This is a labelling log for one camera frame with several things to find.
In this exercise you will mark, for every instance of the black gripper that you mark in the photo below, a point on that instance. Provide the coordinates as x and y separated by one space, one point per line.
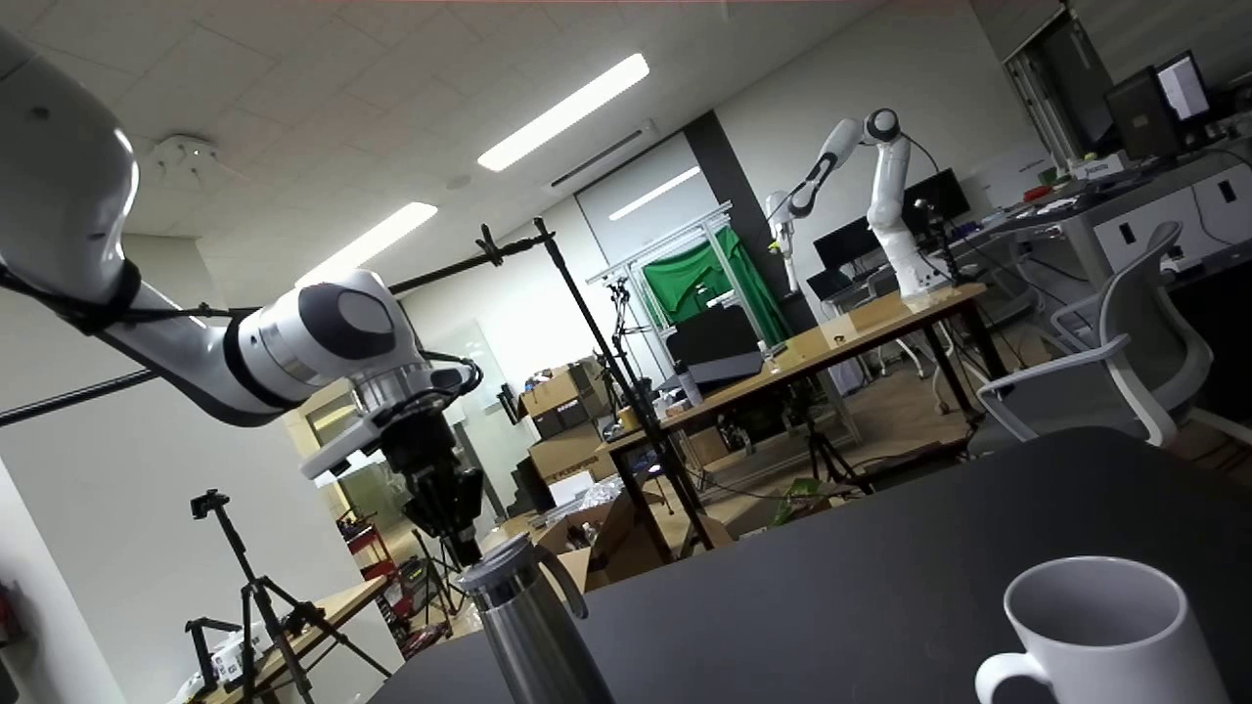
424 455

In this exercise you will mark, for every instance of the stainless steel drinking bottle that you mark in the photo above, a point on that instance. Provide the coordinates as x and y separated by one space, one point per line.
528 626

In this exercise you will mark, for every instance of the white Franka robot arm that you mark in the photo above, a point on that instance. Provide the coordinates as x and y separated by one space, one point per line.
78 169

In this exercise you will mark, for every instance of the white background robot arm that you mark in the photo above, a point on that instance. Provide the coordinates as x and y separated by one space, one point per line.
888 198

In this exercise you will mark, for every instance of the brown cardboard box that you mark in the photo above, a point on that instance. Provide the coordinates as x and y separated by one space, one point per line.
551 397

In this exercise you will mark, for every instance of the black boom pole stand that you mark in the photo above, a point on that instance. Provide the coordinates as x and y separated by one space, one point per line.
611 366

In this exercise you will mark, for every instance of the short ceiling light panel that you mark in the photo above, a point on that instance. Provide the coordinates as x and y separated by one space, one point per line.
367 244

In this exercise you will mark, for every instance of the black box on table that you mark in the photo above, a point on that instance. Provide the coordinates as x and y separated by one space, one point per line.
714 344

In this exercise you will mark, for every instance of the green cloth backdrop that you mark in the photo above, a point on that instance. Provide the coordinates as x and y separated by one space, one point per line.
689 279

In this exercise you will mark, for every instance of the ceiling air vent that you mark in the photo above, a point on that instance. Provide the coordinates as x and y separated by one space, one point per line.
601 158

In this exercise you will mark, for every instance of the long wooden work table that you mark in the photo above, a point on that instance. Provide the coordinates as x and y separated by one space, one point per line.
834 340

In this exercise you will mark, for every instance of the long ceiling light panel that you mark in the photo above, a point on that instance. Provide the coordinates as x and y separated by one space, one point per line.
566 111

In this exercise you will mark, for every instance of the round ceiling detector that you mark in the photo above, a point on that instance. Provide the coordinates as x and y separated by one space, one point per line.
183 158

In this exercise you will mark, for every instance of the black monitor behind robot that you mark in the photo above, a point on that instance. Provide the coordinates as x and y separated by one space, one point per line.
937 198

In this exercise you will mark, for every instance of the white ceramic mug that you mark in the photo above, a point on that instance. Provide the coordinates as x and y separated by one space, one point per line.
1110 639

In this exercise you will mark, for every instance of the white office chair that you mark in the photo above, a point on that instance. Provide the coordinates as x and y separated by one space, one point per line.
1148 324

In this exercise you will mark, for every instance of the white drawer cabinet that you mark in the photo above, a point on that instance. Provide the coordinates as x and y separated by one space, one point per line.
1175 220

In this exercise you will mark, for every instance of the lit computer monitor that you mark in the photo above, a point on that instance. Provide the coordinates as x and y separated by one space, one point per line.
1183 86

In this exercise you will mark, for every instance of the black camera tripod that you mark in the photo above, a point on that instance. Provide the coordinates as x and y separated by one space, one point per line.
217 507

